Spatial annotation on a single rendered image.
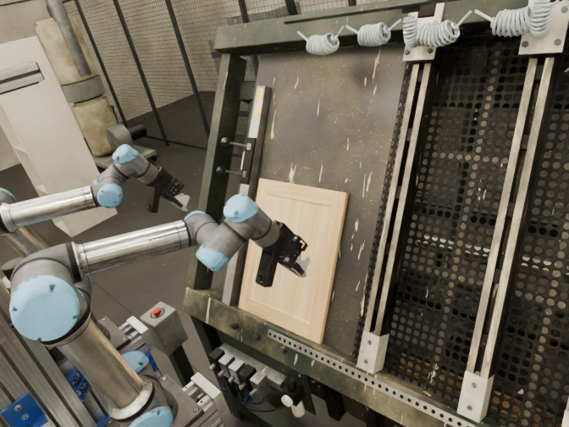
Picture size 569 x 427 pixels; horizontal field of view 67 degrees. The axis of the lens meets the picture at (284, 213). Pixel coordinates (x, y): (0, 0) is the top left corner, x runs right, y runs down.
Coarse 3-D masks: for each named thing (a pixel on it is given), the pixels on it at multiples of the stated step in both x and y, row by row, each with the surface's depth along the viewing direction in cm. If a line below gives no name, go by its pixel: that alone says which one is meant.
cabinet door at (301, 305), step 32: (288, 192) 173; (320, 192) 163; (288, 224) 173; (320, 224) 163; (256, 256) 183; (320, 256) 162; (256, 288) 182; (288, 288) 171; (320, 288) 161; (288, 320) 170; (320, 320) 160
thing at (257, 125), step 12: (264, 96) 182; (264, 108) 184; (252, 120) 185; (264, 120) 185; (252, 132) 185; (252, 168) 184; (252, 180) 186; (240, 192) 187; (252, 192) 187; (240, 252) 188; (228, 264) 190; (240, 264) 189; (228, 276) 190; (228, 288) 189; (228, 300) 189
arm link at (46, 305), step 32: (32, 288) 82; (64, 288) 85; (32, 320) 83; (64, 320) 85; (64, 352) 92; (96, 352) 94; (96, 384) 97; (128, 384) 101; (128, 416) 102; (160, 416) 105
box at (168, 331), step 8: (160, 304) 194; (168, 312) 188; (176, 312) 190; (144, 320) 187; (152, 320) 186; (160, 320) 185; (168, 320) 187; (176, 320) 190; (152, 328) 184; (160, 328) 185; (168, 328) 188; (176, 328) 191; (184, 328) 195; (152, 336) 191; (160, 336) 185; (168, 336) 189; (176, 336) 192; (184, 336) 195; (160, 344) 189; (168, 344) 190; (176, 344) 193; (168, 352) 190
